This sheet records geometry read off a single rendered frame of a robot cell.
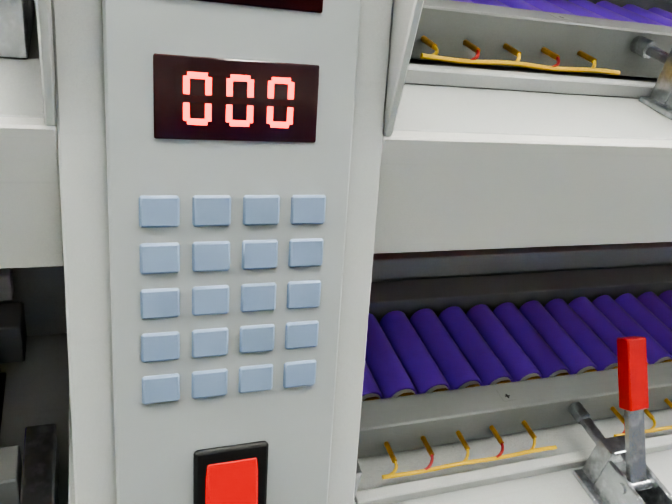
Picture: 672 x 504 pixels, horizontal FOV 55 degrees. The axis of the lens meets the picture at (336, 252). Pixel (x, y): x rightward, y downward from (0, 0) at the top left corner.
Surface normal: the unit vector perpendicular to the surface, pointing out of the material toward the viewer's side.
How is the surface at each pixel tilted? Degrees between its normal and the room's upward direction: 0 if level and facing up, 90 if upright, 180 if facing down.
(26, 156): 109
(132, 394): 90
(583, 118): 19
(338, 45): 90
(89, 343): 90
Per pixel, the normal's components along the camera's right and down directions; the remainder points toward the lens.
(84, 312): 0.36, 0.26
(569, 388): 0.18, -0.83
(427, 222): 0.32, 0.56
